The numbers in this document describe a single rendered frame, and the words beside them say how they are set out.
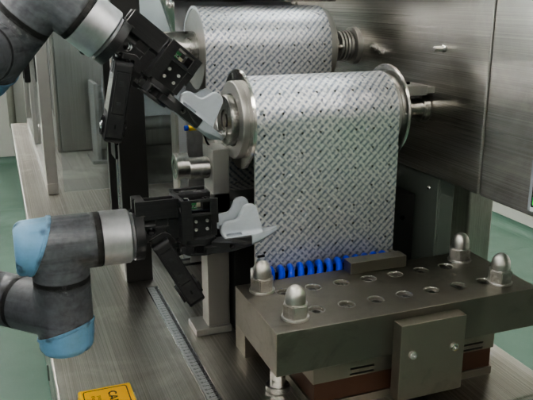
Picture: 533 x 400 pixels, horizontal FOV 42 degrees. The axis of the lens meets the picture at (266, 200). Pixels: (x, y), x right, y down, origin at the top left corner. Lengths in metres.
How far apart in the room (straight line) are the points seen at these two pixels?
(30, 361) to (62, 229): 2.15
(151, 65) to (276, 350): 0.41
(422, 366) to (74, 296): 0.47
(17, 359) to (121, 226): 2.18
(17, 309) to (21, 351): 2.15
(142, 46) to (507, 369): 0.70
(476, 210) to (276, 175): 0.51
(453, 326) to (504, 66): 0.36
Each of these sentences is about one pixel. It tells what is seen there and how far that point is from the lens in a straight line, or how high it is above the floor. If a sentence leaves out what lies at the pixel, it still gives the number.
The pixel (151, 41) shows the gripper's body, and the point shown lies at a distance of 0.97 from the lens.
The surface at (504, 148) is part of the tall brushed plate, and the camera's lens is 1.03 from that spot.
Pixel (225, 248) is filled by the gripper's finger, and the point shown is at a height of 1.09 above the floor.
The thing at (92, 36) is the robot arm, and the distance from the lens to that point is 0.94.
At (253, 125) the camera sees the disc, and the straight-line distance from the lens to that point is 0.97.
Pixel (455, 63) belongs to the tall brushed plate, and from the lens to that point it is 1.11.
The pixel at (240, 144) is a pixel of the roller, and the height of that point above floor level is 1.22.
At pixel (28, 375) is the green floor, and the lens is 2.96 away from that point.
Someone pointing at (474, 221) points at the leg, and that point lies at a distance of 1.39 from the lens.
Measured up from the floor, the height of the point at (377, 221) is 1.09.
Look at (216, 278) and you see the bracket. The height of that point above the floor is 0.99.
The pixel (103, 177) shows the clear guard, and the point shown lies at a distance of 2.02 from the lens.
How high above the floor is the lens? 1.43
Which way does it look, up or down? 16 degrees down
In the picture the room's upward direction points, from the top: straight up
